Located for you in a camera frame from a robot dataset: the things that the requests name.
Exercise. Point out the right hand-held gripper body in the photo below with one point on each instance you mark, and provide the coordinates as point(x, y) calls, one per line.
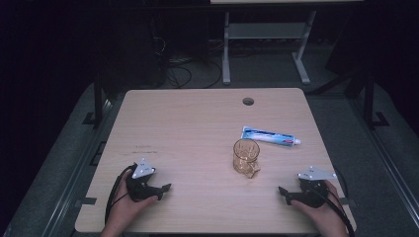
point(313, 192)

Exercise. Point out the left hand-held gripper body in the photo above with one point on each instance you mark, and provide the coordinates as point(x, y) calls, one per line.
point(142, 169)

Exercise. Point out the amber glass cup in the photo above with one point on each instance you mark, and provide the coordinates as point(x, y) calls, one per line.
point(246, 159)

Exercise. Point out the blue and white toothpaste tube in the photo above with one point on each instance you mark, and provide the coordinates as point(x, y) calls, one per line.
point(268, 136)

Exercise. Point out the person's right hand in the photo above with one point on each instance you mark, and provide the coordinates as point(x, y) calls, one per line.
point(329, 214)

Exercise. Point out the person's left hand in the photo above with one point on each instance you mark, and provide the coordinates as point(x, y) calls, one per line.
point(121, 205)

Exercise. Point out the black table bracket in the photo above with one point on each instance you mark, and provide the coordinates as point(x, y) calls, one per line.
point(88, 200)
point(348, 201)

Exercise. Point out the aluminium frame rail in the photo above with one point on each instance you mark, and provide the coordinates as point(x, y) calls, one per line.
point(74, 171)
point(388, 164)

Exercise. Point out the black metal post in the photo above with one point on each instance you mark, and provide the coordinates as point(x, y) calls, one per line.
point(369, 98)
point(98, 98)

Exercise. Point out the white metal desk frame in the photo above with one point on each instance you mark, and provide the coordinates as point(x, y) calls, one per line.
point(263, 30)

